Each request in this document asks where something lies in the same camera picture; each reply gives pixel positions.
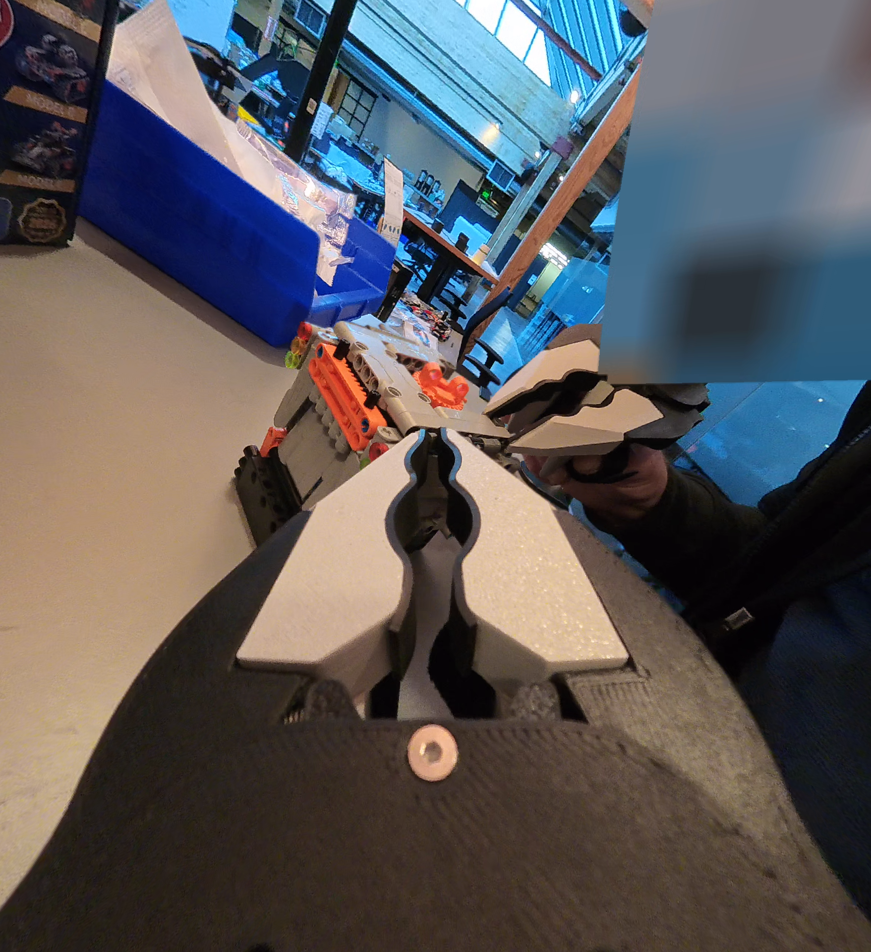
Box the dark robot kit box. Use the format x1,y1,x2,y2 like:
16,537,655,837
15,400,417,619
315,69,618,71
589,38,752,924
0,0,124,254

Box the black office chair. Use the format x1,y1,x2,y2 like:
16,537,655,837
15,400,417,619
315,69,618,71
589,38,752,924
455,283,536,391

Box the person's jeans leg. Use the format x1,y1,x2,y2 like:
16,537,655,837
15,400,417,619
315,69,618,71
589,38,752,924
726,558,871,952

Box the blue plastic bin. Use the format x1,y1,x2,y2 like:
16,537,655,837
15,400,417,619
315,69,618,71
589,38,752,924
76,82,401,351

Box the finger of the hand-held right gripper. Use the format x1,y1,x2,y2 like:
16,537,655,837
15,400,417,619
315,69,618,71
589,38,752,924
503,390,711,456
480,343,644,432

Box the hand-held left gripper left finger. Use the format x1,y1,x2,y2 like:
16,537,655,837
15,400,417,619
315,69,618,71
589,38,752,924
235,432,433,715

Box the grey orange toy brick assembly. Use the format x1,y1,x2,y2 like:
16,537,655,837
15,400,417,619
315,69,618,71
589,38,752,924
232,317,518,547

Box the clear plastic bags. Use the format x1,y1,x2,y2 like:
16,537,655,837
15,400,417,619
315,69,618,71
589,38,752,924
101,0,359,287

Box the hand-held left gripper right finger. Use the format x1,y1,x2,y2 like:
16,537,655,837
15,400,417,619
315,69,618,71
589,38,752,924
439,432,633,718

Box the brown background table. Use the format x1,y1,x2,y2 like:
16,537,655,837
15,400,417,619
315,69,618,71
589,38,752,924
396,206,505,287

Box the person's right hand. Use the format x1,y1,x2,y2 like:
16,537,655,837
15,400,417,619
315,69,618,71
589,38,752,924
532,439,677,525

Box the black metal bar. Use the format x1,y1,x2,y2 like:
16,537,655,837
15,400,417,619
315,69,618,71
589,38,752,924
283,0,359,165

